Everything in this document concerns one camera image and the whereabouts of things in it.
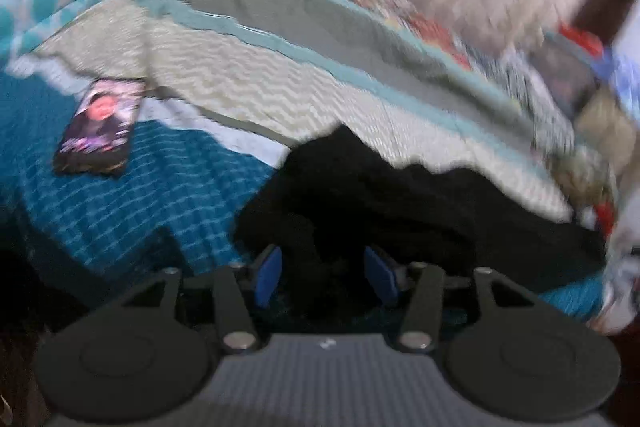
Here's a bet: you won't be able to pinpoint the brown cardboard box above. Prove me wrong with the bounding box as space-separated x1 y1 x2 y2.
574 87 638 176

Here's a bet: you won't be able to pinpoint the dark storage bin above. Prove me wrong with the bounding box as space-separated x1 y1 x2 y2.
528 34 598 120

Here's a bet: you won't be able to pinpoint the black pants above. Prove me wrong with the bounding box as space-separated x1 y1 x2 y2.
232 126 604 327

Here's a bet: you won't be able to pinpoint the chevron teal grey bedspread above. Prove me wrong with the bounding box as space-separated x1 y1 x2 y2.
0 0 622 323

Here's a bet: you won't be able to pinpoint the black smartphone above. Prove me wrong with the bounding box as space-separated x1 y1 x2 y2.
53 77 146 176

